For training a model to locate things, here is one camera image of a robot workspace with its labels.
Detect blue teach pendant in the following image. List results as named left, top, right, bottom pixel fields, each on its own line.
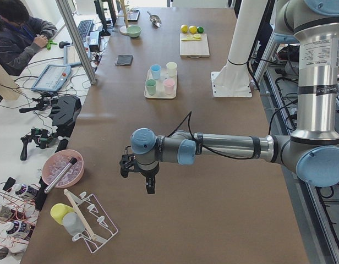
left=63, top=45, right=81, bottom=67
left=31, top=65, right=71, bottom=92

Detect gripper camera mount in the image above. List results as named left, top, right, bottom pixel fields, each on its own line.
left=119, top=145, right=137, bottom=178

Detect green lime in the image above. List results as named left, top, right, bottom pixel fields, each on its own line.
left=197, top=26, right=204, bottom=34

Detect seated person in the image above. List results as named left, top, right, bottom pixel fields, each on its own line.
left=0, top=1, right=57, bottom=76

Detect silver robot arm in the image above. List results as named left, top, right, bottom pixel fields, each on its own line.
left=120, top=1, right=339, bottom=194

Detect wooden cutting board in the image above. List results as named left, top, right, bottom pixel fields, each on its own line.
left=179, top=34, right=210, bottom=58

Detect black monitor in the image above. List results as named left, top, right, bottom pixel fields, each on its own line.
left=94, top=0, right=117, bottom=37

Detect grey cup on rack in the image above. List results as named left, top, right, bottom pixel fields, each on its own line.
left=62, top=212, right=85, bottom=236

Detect metal scoop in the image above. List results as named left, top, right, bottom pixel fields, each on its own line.
left=147, top=10, right=162, bottom=28

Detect green cup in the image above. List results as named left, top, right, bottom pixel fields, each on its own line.
left=145, top=79, right=157, bottom=95

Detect yellow cup on rack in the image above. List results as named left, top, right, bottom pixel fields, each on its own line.
left=50, top=203, right=74, bottom=225

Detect yellow plastic knife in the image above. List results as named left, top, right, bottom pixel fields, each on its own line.
left=181, top=38, right=201, bottom=41

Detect blue cup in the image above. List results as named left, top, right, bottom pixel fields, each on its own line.
left=150, top=64, right=161, bottom=80

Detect pink bowl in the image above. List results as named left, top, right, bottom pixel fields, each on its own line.
left=41, top=149, right=85, bottom=189

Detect cream yellow cup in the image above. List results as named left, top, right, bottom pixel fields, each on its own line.
left=166, top=62, right=177, bottom=77

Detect wooden stick on rack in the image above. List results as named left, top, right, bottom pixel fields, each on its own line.
left=64, top=189, right=96, bottom=240

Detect black keyboard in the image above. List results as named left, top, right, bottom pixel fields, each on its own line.
left=77, top=19, right=94, bottom=42

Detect yellow lemon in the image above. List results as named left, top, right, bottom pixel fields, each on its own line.
left=188, top=25, right=198, bottom=34
left=181, top=24, right=188, bottom=34

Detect wooden cup stand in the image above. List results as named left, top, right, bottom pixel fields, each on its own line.
left=118, top=0, right=129, bottom=35

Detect white wire rack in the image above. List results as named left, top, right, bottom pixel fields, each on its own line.
left=70, top=191, right=119, bottom=254

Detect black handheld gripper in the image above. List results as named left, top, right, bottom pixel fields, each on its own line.
left=19, top=92, right=58, bottom=113
left=20, top=128, right=58, bottom=161

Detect metal pestle in bowl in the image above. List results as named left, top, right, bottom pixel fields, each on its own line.
left=44, top=157, right=78, bottom=194

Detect aluminium frame post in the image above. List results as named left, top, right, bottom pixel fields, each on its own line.
left=55, top=0, right=97, bottom=85

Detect black plastic housing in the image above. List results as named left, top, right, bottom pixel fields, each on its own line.
left=49, top=96, right=81, bottom=138

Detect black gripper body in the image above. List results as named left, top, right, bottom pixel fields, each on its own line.
left=140, top=164, right=160, bottom=182

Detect pink cup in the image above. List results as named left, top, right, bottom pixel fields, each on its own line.
left=163, top=79, right=175, bottom=95

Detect green bowl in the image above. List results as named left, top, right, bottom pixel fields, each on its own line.
left=127, top=25, right=141, bottom=38

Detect cream rabbit tray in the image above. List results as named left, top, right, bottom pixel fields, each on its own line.
left=144, top=69, right=177, bottom=100

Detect grey folded cloth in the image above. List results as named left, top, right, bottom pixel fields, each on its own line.
left=116, top=54, right=133, bottom=66

